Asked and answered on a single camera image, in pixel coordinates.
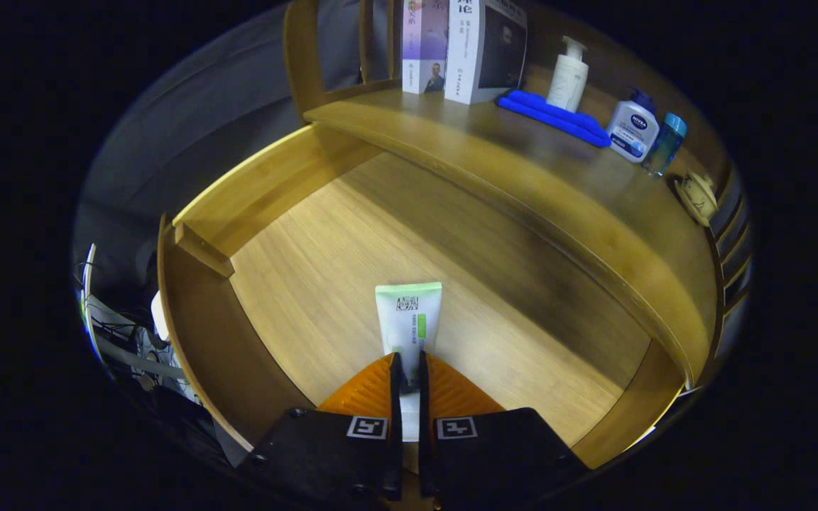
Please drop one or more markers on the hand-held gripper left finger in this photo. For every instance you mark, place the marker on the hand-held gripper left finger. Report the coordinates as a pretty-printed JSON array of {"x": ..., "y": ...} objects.
[{"x": 395, "y": 454}]

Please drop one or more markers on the thick white book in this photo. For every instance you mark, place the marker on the thick white book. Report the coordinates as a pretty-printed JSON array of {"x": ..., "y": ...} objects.
[{"x": 462, "y": 57}]

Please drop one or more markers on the white bottle blue pump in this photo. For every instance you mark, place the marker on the white bottle blue pump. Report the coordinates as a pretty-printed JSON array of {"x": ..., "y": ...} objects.
[{"x": 633, "y": 131}]

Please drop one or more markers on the slim teal bottle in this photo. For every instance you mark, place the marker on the slim teal bottle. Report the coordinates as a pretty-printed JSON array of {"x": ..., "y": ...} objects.
[{"x": 664, "y": 145}]

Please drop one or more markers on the purple book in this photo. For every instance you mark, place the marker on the purple book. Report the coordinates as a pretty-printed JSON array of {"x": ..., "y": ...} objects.
[{"x": 423, "y": 42}]

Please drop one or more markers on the blue folded cloth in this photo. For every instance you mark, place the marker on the blue folded cloth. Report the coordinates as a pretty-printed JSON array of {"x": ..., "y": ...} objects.
[{"x": 558, "y": 117}]

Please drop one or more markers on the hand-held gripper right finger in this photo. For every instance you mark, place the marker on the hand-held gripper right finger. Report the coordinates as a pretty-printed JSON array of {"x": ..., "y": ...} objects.
[{"x": 426, "y": 454}]

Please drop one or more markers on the white green tube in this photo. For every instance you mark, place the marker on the white green tube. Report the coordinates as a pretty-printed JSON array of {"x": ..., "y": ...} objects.
[{"x": 409, "y": 319}]

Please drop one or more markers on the wooden drawer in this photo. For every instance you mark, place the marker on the wooden drawer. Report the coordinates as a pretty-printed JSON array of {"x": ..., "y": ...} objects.
[{"x": 352, "y": 270}]

